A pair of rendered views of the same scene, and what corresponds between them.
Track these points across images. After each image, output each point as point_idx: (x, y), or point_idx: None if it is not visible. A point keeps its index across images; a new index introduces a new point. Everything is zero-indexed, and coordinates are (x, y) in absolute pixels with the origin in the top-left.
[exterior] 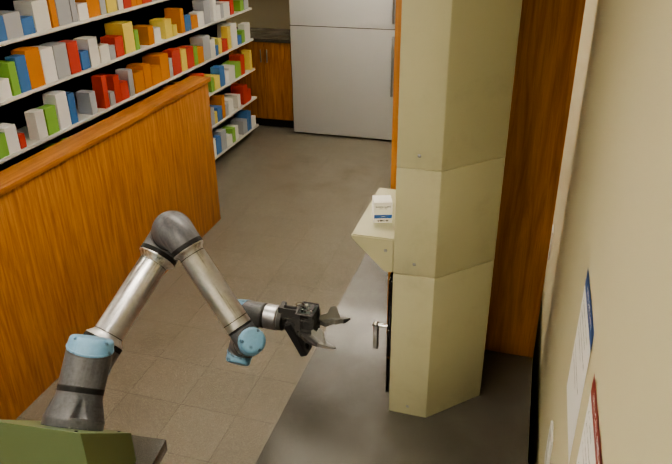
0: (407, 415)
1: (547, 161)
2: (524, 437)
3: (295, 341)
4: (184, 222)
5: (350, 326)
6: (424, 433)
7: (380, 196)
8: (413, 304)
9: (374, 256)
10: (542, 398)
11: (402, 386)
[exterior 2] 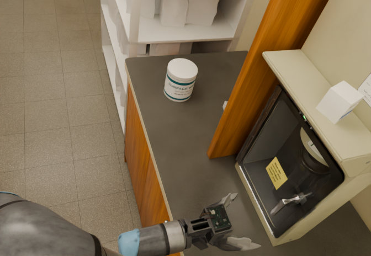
0: (287, 243)
1: None
2: (359, 219)
3: (200, 245)
4: (61, 239)
5: (177, 164)
6: (311, 255)
7: (340, 87)
8: (353, 189)
9: (350, 170)
10: None
11: (295, 233)
